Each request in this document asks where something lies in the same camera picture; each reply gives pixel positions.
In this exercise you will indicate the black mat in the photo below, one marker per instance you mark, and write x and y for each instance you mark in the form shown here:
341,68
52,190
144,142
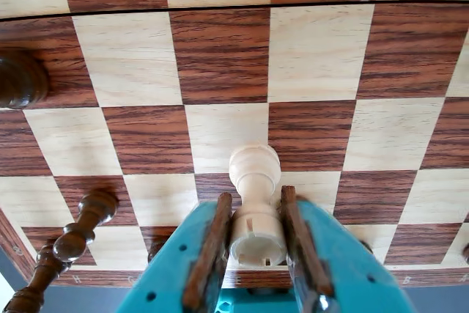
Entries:
80,300

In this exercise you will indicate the dark wooden pawn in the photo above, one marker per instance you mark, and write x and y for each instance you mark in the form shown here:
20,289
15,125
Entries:
366,247

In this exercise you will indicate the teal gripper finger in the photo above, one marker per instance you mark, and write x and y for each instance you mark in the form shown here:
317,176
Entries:
165,276
348,276

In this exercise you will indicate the light wooden rook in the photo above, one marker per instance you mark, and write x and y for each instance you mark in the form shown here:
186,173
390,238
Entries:
256,188

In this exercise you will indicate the dark wooden chess piece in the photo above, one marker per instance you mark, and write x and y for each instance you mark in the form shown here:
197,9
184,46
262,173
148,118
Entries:
155,252
33,283
466,253
18,82
73,243

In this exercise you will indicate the wooden chessboard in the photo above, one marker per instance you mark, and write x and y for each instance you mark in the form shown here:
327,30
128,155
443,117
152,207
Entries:
220,52

